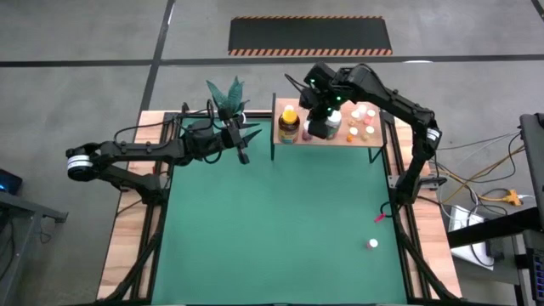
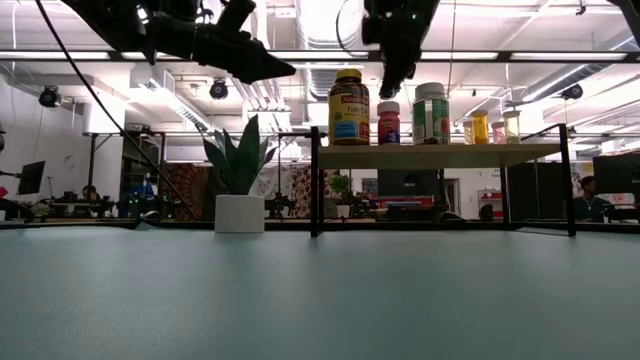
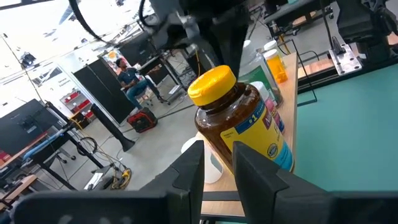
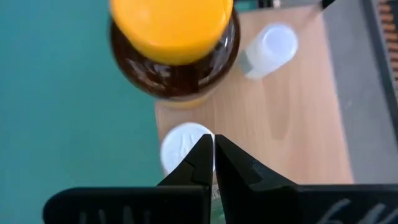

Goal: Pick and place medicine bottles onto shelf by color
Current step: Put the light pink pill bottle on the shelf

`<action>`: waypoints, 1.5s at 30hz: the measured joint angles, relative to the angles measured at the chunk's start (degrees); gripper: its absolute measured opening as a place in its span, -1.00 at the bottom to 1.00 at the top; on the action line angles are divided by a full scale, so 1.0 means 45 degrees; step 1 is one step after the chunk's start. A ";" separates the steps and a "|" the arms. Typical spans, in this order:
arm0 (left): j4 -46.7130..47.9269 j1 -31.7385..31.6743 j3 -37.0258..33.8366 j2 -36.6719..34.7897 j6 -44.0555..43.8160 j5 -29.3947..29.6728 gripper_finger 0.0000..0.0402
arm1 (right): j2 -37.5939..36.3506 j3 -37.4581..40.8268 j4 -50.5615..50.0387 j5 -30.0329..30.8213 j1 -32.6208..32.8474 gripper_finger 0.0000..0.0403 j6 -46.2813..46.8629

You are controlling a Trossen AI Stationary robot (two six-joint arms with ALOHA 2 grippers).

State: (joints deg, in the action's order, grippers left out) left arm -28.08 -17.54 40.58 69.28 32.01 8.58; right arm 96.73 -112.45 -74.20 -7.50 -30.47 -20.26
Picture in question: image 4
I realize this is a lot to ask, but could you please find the wooden shelf with black frame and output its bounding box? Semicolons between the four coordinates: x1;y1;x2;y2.
154;0;355;187

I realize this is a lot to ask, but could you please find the green table mat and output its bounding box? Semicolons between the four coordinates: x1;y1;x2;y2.
0;0;165;224

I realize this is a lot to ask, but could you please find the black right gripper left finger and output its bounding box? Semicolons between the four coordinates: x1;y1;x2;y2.
42;133;215;224

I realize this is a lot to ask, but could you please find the magenta-label bottle white cap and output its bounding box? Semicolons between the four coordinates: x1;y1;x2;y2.
159;121;216;177

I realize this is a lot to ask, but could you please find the small white bottle blue label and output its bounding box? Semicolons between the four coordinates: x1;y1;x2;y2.
238;23;299;80

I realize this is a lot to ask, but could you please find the black hazard-striped floor mat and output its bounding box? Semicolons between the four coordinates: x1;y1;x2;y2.
377;0;398;83

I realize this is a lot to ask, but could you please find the amber bottle yellow cap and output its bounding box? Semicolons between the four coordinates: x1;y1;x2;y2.
108;0;242;109

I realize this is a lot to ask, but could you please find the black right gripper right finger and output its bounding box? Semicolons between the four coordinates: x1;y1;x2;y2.
214;134;398;224

